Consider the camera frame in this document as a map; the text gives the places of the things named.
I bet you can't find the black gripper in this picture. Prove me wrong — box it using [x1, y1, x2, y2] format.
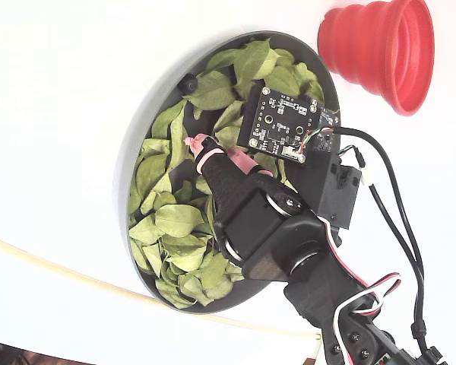
[183, 133, 315, 265]

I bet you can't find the pile of green leaves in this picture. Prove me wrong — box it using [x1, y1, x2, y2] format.
[128, 37, 341, 309]

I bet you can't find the dark grey round bowl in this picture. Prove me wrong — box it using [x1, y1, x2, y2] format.
[112, 30, 341, 315]

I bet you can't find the red collapsible silicone cup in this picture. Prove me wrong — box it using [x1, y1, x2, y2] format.
[317, 0, 435, 117]

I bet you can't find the blueberry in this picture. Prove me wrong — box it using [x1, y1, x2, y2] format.
[177, 74, 199, 94]

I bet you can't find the long thin wooden stick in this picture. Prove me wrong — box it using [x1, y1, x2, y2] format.
[0, 232, 323, 341]

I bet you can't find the black camera circuit board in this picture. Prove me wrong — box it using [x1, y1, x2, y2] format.
[236, 85, 321, 163]
[312, 106, 342, 154]

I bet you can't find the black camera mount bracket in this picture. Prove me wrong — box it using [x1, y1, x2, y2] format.
[312, 150, 365, 231]

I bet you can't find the black cable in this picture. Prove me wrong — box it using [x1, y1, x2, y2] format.
[332, 126, 448, 365]
[340, 146, 423, 275]

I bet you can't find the red white black servo wire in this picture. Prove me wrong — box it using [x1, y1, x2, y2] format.
[325, 222, 402, 365]

